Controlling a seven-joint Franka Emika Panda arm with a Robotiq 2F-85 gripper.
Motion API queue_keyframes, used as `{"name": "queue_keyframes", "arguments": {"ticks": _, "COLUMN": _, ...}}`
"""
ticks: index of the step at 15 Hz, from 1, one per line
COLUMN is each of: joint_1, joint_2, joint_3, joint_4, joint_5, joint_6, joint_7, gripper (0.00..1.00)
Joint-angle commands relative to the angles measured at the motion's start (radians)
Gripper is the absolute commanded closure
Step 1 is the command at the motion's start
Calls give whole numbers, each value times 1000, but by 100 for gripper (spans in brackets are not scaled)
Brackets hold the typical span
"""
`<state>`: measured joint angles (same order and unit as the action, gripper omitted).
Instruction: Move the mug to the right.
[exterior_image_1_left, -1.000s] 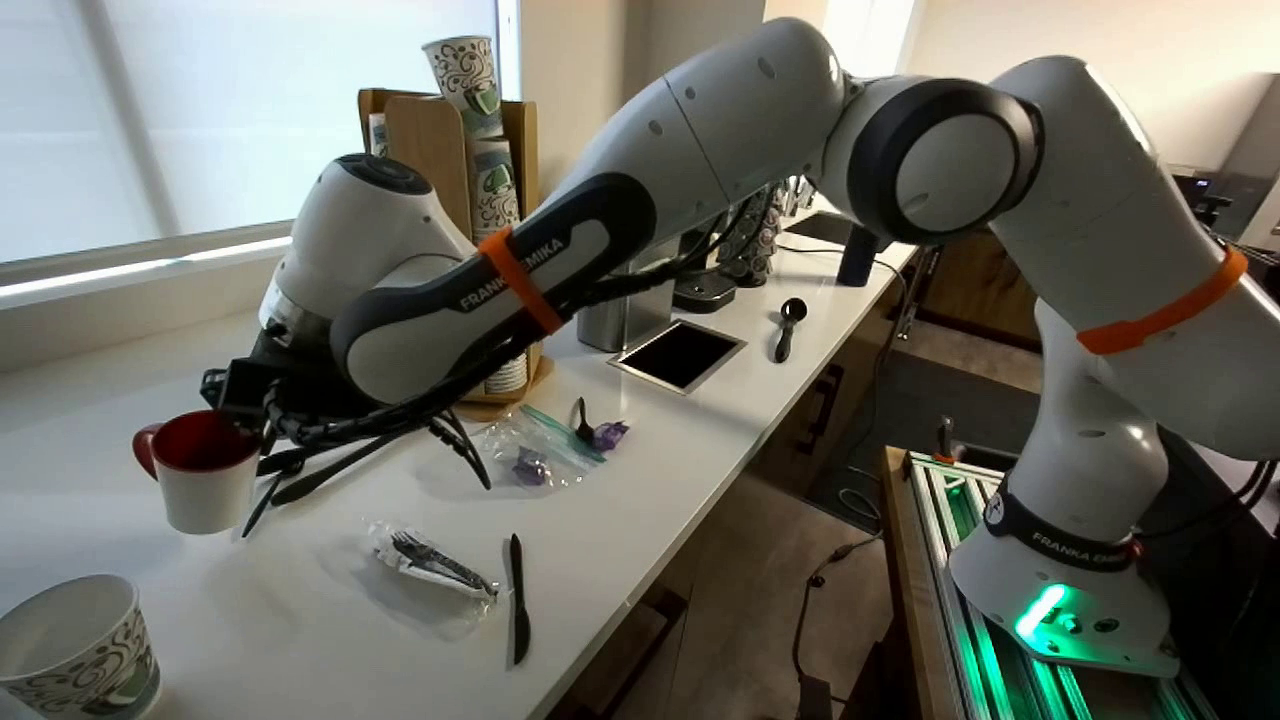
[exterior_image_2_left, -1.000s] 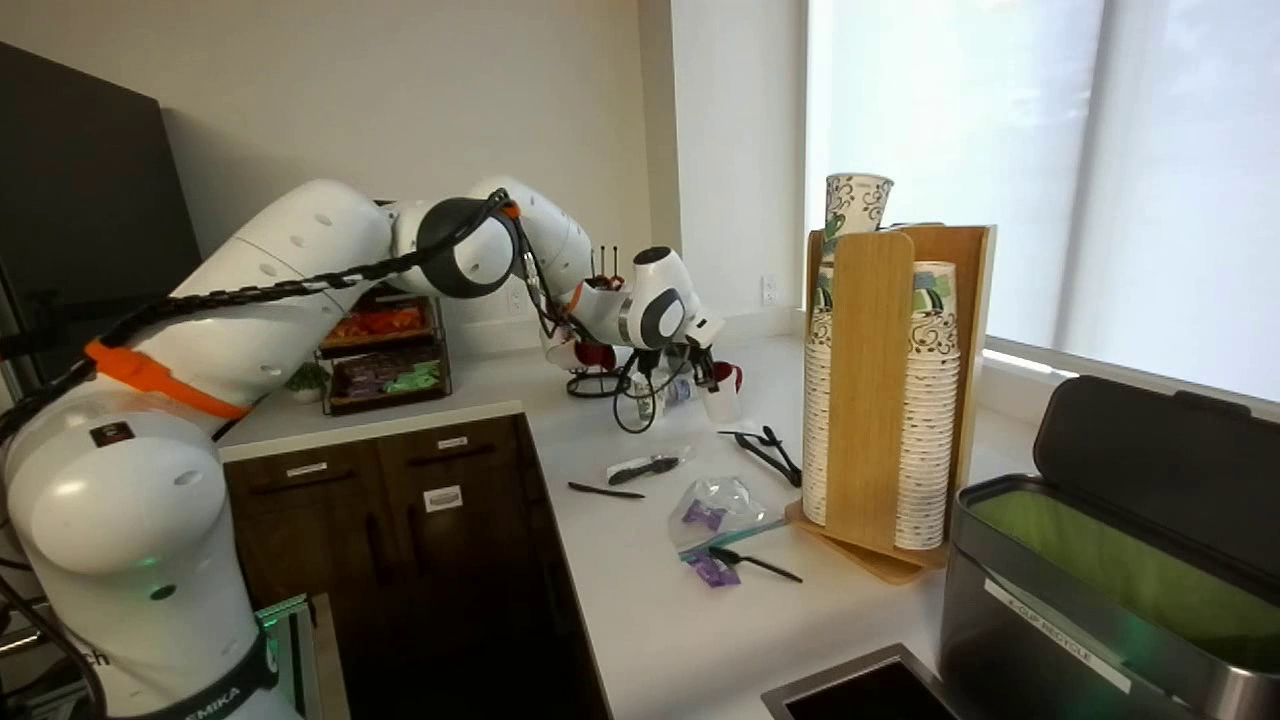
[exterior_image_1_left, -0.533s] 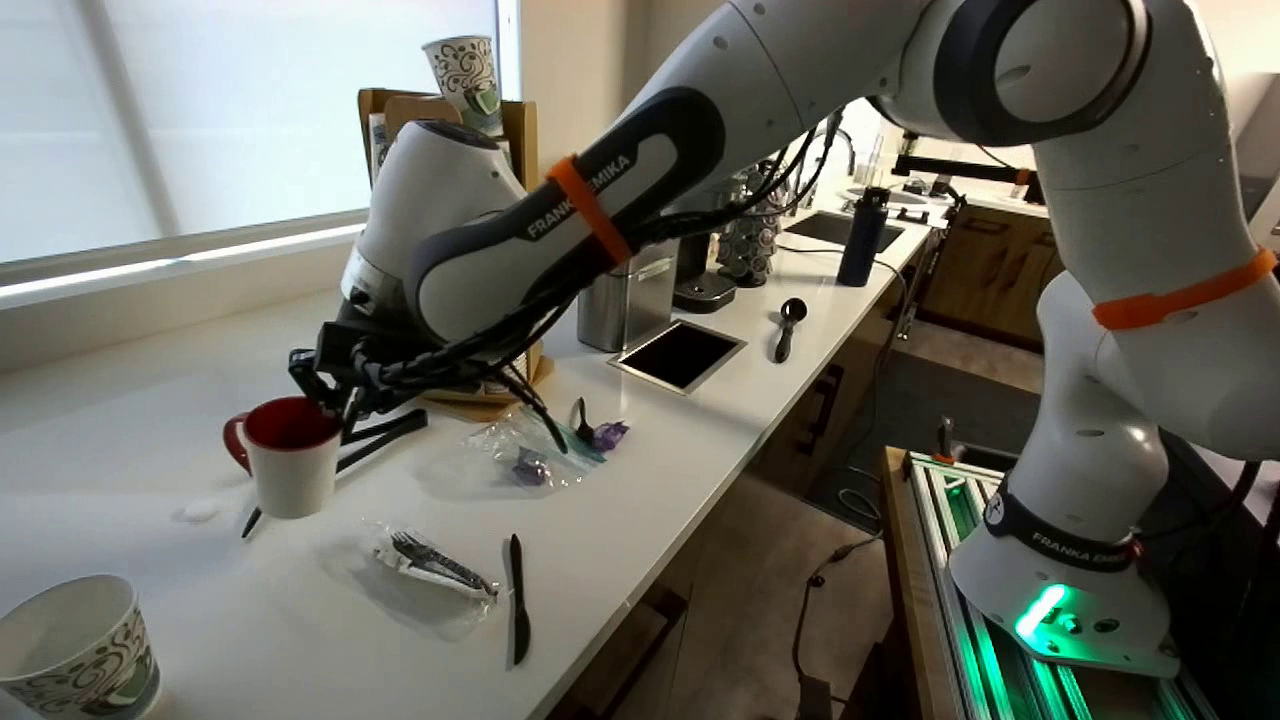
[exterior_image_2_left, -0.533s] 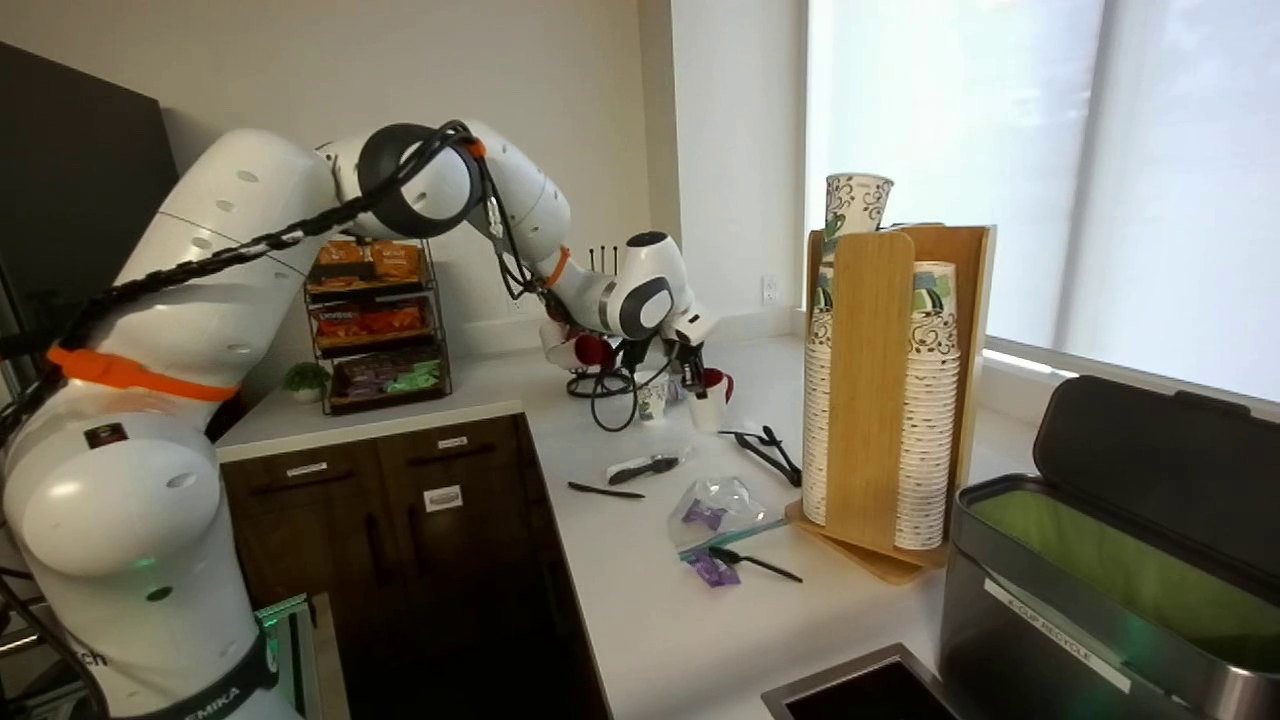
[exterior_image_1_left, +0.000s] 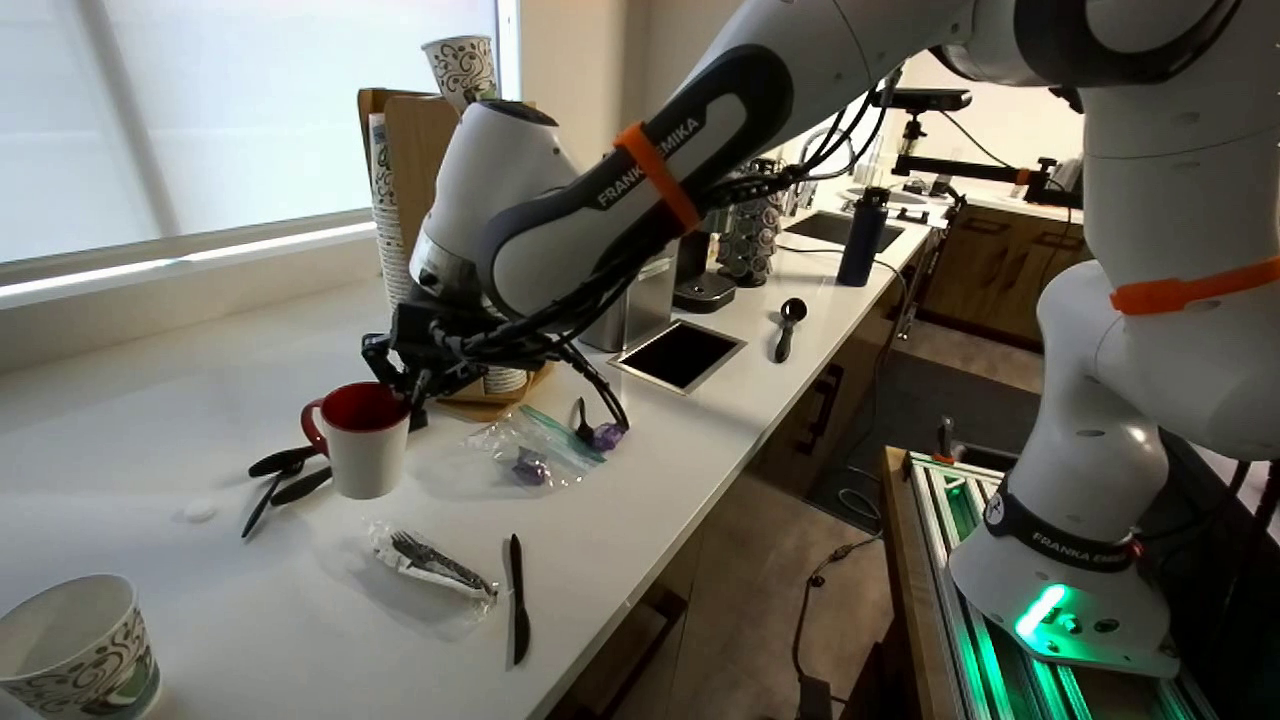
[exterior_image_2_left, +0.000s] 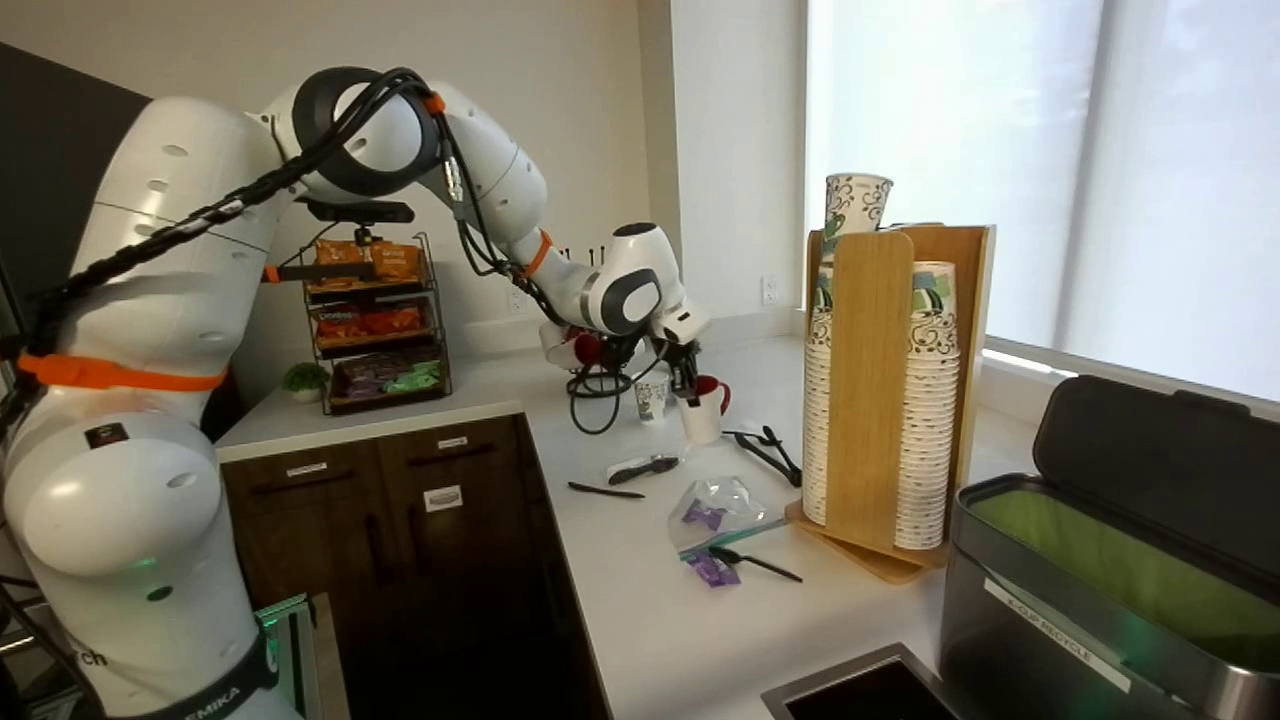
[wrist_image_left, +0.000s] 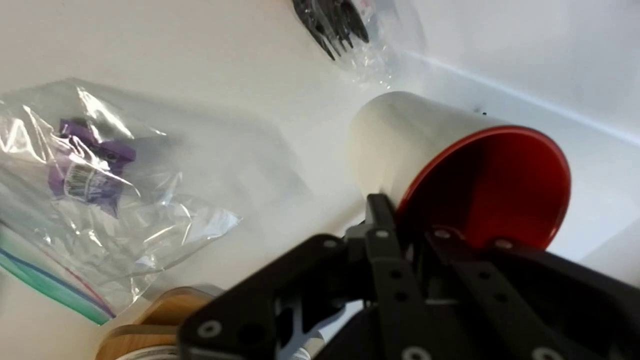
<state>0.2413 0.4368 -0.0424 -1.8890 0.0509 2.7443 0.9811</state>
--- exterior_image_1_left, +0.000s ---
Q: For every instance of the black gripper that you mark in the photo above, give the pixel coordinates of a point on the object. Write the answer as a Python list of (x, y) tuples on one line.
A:
[(455, 345)]

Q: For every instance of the white mug red interior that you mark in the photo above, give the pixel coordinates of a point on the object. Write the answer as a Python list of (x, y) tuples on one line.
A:
[(361, 455)]

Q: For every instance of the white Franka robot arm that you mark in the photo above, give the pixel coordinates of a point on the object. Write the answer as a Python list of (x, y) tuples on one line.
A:
[(1172, 335)]

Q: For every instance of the clear plastic zip bag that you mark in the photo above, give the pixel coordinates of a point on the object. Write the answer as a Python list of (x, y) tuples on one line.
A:
[(534, 444)]

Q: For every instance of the black plastic cutlery piece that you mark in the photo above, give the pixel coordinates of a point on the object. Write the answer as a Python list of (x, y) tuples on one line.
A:
[(305, 486)]

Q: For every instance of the black plastic spoon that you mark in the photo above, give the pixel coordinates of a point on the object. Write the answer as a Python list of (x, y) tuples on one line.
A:
[(282, 461)]

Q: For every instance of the patterned paper cup stack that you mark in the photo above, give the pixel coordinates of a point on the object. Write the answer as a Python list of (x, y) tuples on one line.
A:
[(389, 215)]

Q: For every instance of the wrapped black cutlery packet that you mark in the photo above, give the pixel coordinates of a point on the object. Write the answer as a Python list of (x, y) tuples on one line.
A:
[(434, 564)]

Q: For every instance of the wooden cup dispenser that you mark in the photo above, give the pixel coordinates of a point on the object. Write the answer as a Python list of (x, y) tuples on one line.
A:
[(420, 162)]

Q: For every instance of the black plastic knife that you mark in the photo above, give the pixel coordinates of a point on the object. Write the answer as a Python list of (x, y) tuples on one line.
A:
[(516, 600)]

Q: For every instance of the black countertop sink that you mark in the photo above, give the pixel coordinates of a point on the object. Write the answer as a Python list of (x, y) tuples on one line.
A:
[(681, 356)]

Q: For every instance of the black appliance base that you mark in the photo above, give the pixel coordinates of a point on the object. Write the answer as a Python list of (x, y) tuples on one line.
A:
[(700, 273)]

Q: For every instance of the tall patterned paper cup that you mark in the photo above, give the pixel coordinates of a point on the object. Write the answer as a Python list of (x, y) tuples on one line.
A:
[(461, 71)]

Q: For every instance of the white window blind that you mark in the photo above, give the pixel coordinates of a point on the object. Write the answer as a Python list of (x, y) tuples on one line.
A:
[(243, 104)]

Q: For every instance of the dark patterned cup stack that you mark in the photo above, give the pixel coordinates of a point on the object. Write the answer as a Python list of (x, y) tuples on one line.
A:
[(749, 232)]

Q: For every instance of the black serving scoop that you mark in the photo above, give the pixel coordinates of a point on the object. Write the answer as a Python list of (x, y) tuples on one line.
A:
[(790, 327)]

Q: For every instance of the short patterned paper cup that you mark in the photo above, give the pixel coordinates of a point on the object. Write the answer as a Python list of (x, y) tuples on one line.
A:
[(83, 652)]

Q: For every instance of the black flat mat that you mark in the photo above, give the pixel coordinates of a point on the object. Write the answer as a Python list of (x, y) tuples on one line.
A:
[(827, 229)]

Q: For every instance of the black tall bottle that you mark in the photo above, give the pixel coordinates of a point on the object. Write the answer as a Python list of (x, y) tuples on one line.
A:
[(862, 237)]

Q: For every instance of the dark brown wooden cabinet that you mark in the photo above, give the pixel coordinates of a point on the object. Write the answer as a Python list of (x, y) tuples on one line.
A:
[(1000, 273)]

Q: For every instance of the black camera on stand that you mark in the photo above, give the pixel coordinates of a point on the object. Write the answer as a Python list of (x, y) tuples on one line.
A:
[(925, 97)]

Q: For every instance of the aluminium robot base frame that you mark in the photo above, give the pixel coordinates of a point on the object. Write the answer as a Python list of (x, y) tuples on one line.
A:
[(963, 624)]

